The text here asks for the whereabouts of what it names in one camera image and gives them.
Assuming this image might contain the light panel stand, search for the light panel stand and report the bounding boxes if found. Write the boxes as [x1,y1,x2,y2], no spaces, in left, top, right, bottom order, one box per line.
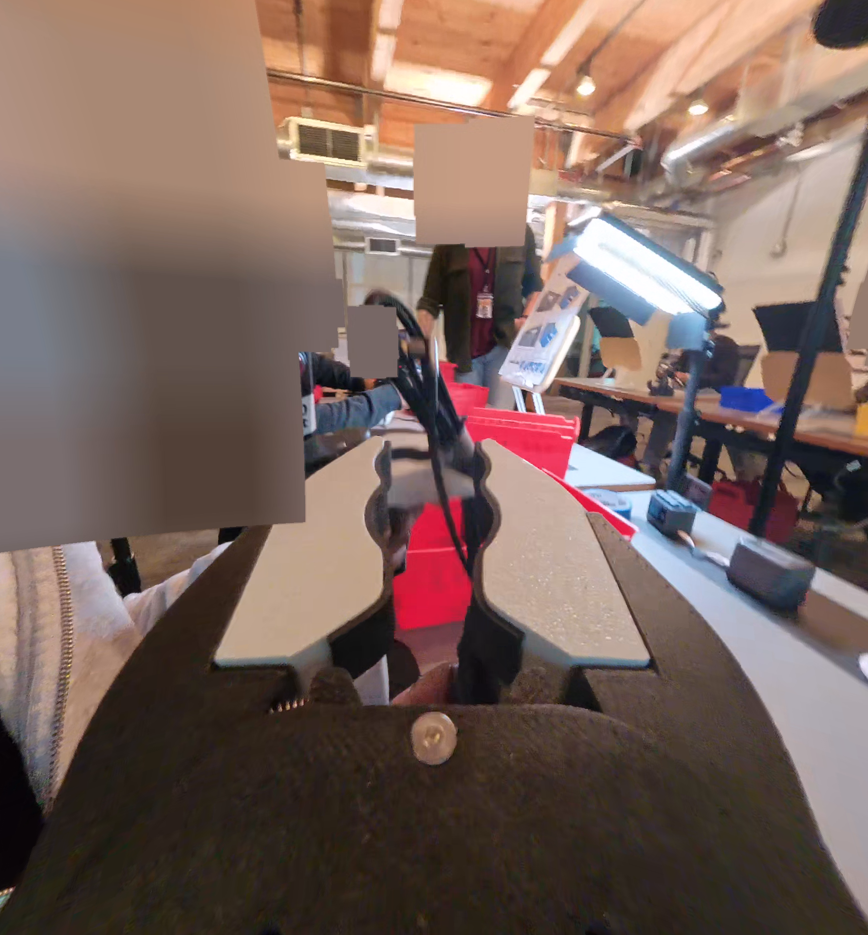
[664,310,723,494]

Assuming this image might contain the white air vent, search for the white air vent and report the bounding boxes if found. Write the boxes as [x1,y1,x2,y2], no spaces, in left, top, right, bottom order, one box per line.
[279,115,375,168]

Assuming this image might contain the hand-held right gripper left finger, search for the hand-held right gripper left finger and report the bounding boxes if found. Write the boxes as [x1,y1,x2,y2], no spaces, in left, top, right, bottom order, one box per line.
[213,437,398,679]

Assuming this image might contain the black stand with round top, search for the black stand with round top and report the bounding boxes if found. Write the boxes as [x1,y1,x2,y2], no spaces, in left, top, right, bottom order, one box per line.
[749,0,868,538]

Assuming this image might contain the instruction poster board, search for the instruction poster board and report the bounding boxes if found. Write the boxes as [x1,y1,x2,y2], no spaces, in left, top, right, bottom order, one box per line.
[498,270,590,395]

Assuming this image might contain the silver ventilation duct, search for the silver ventilation duct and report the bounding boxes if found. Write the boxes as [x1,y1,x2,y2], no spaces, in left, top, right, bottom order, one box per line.
[659,110,807,187]

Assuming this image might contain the led light panel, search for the led light panel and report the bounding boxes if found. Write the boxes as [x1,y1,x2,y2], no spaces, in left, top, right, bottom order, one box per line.
[547,208,727,326]

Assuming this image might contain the black cable with gold plug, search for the black cable with gold plug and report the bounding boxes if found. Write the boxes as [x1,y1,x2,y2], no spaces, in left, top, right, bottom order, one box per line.
[393,299,479,468]

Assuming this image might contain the red bag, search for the red bag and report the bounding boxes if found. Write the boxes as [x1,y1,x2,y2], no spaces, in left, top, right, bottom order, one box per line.
[710,476,801,543]

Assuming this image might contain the thin black adapter cable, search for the thin black adapter cable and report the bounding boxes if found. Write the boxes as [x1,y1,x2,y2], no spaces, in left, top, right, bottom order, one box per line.
[430,467,475,581]

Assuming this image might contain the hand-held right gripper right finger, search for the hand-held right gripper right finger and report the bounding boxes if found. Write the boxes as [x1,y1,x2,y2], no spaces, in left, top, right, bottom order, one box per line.
[456,438,654,704]

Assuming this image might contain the grey box device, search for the grey box device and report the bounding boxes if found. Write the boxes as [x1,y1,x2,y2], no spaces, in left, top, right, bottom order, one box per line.
[726,537,816,613]

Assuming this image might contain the dark grey battery pack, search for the dark grey battery pack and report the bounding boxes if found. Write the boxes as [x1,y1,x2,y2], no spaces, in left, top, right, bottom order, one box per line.
[647,489,699,539]

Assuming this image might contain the wooden work table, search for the wooden work table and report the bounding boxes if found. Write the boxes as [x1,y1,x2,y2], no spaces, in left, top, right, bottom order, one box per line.
[554,374,868,463]

